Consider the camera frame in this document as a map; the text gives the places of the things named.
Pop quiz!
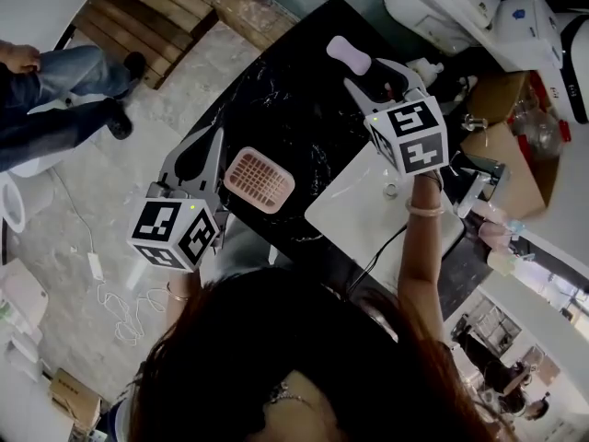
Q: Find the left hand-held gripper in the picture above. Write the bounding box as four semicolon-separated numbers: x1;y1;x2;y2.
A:
126;125;230;273

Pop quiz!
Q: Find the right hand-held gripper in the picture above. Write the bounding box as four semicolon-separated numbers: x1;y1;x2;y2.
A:
343;57;450;178

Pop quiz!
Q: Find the lilac bar of soap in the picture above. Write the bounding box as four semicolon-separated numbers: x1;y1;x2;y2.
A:
325;35;373;77

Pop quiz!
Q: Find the pink soap dish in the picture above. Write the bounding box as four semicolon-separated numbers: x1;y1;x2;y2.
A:
223;145;296;215

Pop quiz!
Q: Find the person's right forearm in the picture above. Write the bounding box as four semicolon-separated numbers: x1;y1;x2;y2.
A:
397;171;448;338

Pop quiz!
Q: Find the person's left forearm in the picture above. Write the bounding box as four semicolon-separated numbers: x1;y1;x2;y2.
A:
164;264;204;329

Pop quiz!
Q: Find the white pump dispenser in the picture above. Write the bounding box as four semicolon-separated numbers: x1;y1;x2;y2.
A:
407;58;445;87

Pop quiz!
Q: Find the white toilet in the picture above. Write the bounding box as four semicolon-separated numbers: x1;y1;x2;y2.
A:
383;0;502;55

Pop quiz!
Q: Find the white rectangular sink basin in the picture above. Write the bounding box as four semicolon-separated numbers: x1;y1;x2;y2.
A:
303;142;467;272

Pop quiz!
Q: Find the chrome faucet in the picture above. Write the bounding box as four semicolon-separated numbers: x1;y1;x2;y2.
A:
448;150;511;220

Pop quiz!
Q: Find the open cardboard box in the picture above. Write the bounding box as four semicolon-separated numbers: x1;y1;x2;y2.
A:
459;69;565;220

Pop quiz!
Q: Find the wooden pallet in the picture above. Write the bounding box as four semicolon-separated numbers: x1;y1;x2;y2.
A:
73;0;220;91

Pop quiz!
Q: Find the white power adapter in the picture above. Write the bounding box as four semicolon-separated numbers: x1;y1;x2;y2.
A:
87;251;107;281

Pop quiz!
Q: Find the clear plastic bottles bag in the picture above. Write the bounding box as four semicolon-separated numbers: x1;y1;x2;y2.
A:
508;99;572;158

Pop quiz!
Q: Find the pink plastic cup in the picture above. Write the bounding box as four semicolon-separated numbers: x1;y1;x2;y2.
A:
476;200;519;252

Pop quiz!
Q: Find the small cardboard box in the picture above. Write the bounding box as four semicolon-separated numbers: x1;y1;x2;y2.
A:
48;368;102;432

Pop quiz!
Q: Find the pale bangle bracelet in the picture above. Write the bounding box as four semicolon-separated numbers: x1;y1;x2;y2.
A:
404;197;446;217

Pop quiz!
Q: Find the thin metal bracelet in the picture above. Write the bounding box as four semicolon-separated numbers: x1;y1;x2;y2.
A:
166;282;191;303

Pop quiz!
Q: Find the black cable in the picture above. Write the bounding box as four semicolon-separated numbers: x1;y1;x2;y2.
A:
345;224;409;297

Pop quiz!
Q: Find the white cable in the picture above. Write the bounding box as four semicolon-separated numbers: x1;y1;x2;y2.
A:
48;168;170;345

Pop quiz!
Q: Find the silver necklace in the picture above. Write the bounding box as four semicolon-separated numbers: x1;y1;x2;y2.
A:
269;381;315;409

